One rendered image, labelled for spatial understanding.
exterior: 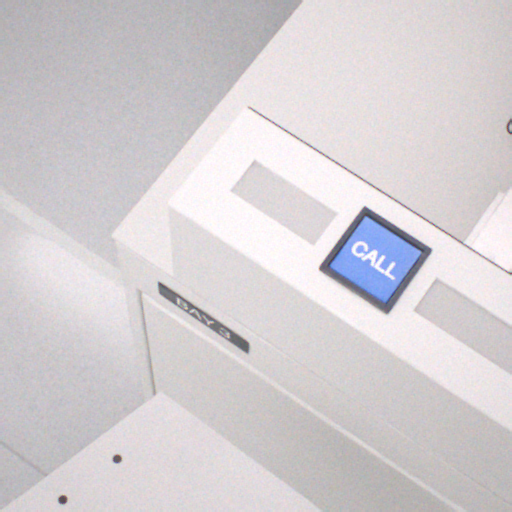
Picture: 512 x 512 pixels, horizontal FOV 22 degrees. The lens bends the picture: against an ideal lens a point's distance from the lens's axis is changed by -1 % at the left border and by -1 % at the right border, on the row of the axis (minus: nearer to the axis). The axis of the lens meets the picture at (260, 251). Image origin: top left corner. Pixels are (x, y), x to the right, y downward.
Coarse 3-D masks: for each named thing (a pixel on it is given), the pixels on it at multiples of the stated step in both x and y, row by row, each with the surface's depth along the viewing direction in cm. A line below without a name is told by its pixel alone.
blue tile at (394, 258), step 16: (368, 224) 91; (352, 240) 90; (368, 240) 90; (384, 240) 90; (400, 240) 90; (336, 256) 90; (352, 256) 90; (368, 256) 90; (384, 256) 90; (400, 256) 90; (416, 256) 90; (352, 272) 89; (368, 272) 89; (384, 272) 89; (400, 272) 89; (368, 288) 89; (384, 288) 89
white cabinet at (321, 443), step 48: (144, 288) 112; (144, 336) 125; (192, 336) 114; (240, 336) 106; (144, 384) 141; (192, 384) 127; (240, 384) 117; (288, 384) 108; (240, 432) 131; (288, 432) 120; (336, 432) 110; (384, 432) 103; (288, 480) 135; (336, 480) 123; (384, 480) 113; (432, 480) 105
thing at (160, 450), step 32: (128, 416) 100; (160, 416) 100; (192, 416) 100; (96, 448) 99; (128, 448) 99; (160, 448) 99; (192, 448) 99; (224, 448) 99; (64, 480) 98; (96, 480) 98; (128, 480) 98; (160, 480) 98; (192, 480) 98; (224, 480) 98; (256, 480) 98
